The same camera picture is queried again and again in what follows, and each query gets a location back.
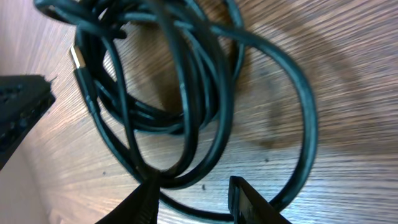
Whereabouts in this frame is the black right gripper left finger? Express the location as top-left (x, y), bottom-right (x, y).
top-left (96, 172), bottom-right (160, 224)

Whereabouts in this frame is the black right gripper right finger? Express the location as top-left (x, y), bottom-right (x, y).
top-left (228, 176), bottom-right (291, 224)

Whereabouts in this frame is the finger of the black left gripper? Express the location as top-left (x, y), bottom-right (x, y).
top-left (1, 75), bottom-right (55, 167)

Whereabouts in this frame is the black USB cable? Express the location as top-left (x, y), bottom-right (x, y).
top-left (32, 0), bottom-right (320, 223)

